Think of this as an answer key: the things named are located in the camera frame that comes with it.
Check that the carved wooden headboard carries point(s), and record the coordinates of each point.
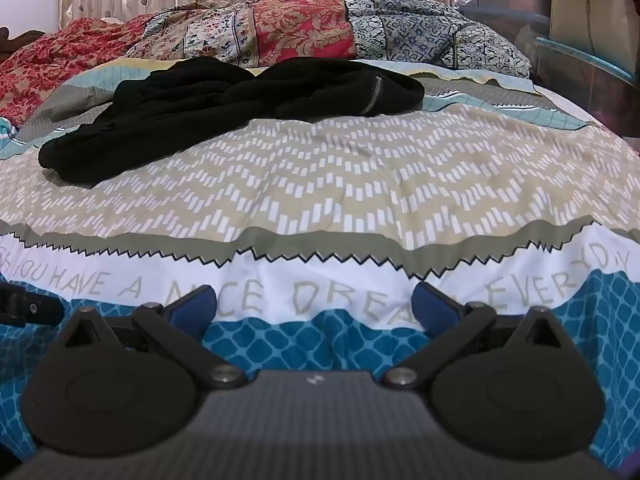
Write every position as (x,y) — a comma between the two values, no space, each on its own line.
(4,37)

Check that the glass tabletop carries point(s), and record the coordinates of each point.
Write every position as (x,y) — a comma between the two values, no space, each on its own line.
(585,55)

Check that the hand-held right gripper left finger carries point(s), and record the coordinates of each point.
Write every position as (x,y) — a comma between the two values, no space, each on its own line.
(196,305)

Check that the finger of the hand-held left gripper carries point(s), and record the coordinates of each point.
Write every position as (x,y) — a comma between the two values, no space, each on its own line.
(35,307)

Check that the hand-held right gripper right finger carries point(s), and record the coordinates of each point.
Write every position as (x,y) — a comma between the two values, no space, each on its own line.
(434,305)

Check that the patchwork floral quilt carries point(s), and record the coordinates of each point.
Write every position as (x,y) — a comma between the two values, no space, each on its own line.
(295,27)

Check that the patterned bed sheet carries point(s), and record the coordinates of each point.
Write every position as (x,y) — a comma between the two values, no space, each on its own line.
(320,185)

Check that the teal lattice pillow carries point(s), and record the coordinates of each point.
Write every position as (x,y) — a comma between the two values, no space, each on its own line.
(5,132)

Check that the black pants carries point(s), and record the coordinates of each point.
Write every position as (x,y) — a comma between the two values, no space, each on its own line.
(200,105)

